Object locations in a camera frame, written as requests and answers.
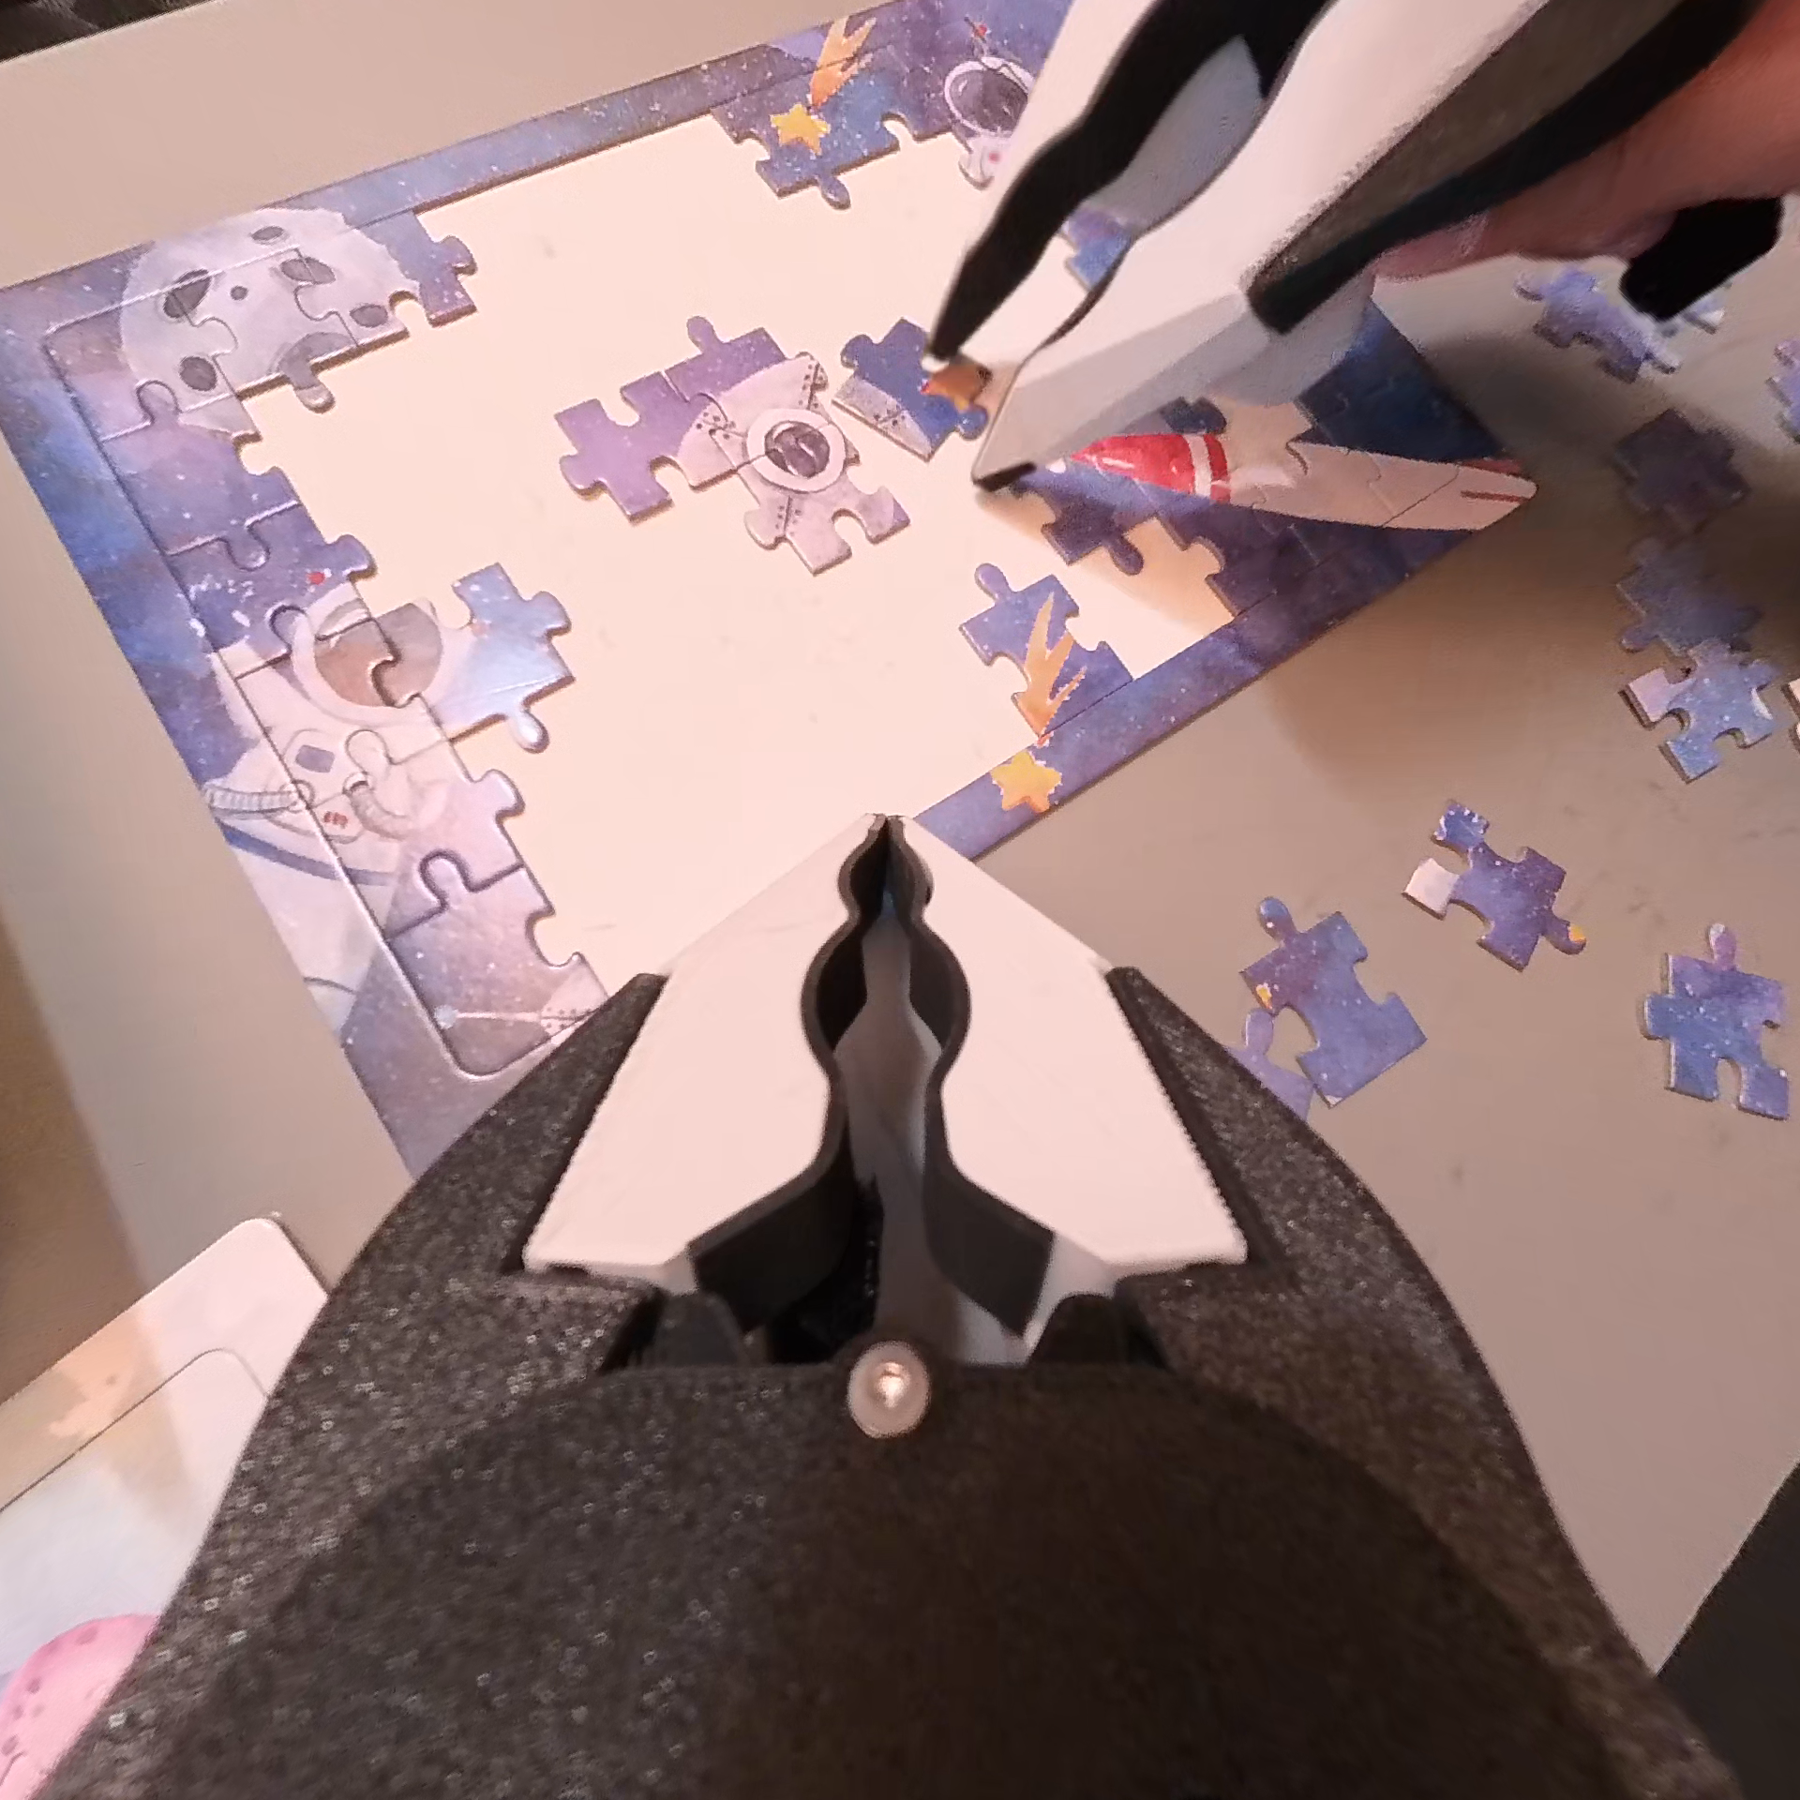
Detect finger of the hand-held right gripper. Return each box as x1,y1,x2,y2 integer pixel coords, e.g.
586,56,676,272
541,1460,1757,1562
972,0,1535,492
934,0,1302,355

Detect star print puzzle piece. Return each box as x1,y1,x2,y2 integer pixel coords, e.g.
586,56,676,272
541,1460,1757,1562
836,321,992,459

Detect joined satellite puzzle pieces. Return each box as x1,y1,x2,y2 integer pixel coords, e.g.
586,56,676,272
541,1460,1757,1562
556,316,912,577

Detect grey desk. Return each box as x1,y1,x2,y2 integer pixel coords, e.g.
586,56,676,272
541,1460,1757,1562
0,0,1800,1690

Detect pile of loose puzzle pieces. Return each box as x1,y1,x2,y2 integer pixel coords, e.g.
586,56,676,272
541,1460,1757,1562
1519,268,1800,782

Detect space puzzle board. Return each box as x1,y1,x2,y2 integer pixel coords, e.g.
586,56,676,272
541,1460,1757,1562
0,0,1538,1173

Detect person's right hand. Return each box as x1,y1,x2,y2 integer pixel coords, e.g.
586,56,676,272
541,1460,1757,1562
1385,15,1800,279

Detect purple star-marked puzzle piece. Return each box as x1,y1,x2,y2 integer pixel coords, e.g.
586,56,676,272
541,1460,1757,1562
1241,900,1424,1112

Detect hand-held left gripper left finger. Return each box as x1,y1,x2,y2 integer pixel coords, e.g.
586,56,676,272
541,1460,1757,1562
520,813,888,1336

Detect comet print puzzle piece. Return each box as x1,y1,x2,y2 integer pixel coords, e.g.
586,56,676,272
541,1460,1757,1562
961,562,1134,740

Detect purple helmet-part puzzle piece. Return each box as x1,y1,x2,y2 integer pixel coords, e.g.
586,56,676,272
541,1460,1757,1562
448,562,576,754

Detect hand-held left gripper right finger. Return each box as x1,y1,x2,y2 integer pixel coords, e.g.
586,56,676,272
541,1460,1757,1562
882,813,1252,1336

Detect blue puzzle piece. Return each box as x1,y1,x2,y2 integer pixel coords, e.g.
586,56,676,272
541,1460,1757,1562
1641,926,1792,1120
1406,801,1587,974

